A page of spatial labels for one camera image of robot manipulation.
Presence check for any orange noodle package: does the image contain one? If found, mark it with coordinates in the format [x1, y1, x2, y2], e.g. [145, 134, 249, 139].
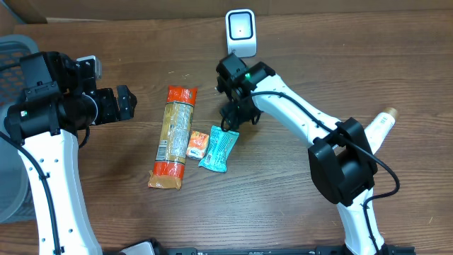
[148, 86, 197, 190]

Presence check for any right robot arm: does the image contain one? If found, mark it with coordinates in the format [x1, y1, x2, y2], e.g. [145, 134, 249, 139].
[216, 54, 400, 254]

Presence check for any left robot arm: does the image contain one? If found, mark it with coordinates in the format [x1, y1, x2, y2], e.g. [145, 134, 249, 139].
[1, 52, 137, 254]

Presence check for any dark grey plastic basket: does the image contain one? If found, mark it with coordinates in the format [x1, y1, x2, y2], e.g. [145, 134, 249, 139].
[1, 35, 38, 224]

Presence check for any teal snack packet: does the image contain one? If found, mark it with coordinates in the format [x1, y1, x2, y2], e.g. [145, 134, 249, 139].
[198, 126, 239, 173]

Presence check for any small orange snack packet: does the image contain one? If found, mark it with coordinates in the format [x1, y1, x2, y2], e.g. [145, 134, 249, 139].
[186, 131, 210, 160]

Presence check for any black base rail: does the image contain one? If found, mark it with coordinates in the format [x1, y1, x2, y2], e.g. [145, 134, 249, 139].
[120, 239, 417, 255]

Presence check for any white tube gold cap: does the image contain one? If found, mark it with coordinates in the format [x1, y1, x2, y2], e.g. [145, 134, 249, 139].
[365, 107, 398, 154]

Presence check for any white barcode scanner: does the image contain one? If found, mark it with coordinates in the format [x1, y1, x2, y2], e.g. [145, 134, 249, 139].
[225, 8, 257, 58]

